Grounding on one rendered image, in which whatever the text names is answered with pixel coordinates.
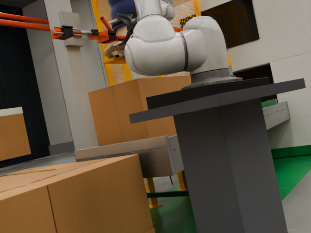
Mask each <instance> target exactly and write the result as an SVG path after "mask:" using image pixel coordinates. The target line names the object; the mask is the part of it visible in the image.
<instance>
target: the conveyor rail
mask: <svg viewBox="0 0 311 233"><path fill-rule="evenodd" d="M262 110H263V115H264V119H265V124H266V128H267V130H268V129H270V128H272V127H275V126H277V125H279V124H281V123H283V122H285V121H287V120H289V119H290V114H289V110H288V105H287V101H285V102H281V103H278V104H274V105H271V106H267V107H264V108H262ZM168 139H169V144H170V147H171V152H172V157H173V162H174V167H175V172H176V173H178V172H180V171H182V170H184V166H183V162H182V157H181V153H180V146H179V142H178V137H177V135H173V136H169V137H168Z"/></svg>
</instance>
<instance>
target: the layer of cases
mask: <svg viewBox="0 0 311 233"><path fill-rule="evenodd" d="M152 228H153V223H152V219H151V214H150V209H149V203H148V199H147V194H146V189H145V185H144V180H143V174H142V169H141V165H140V160H139V156H138V154H133V155H126V156H119V157H112V158H105V159H95V160H89V161H82V162H75V163H68V164H61V165H54V166H44V167H37V168H31V169H24V170H21V171H18V172H13V173H10V174H6V175H3V176H0V233H146V232H148V231H149V230H150V229H152Z"/></svg>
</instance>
